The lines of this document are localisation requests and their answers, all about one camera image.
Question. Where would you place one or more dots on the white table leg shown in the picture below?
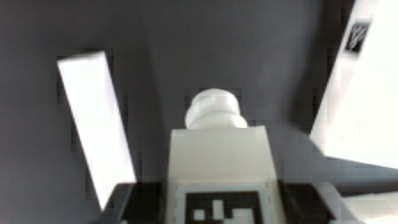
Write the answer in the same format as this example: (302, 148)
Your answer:
(222, 185)

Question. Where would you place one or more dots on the white U-shaped obstacle fence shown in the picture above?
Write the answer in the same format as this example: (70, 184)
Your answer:
(96, 116)

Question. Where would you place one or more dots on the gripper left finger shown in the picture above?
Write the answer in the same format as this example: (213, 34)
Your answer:
(135, 204)

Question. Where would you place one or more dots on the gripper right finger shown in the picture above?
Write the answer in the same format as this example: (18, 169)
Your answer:
(313, 204)

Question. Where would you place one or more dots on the white square table top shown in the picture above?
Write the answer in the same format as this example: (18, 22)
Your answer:
(354, 131)

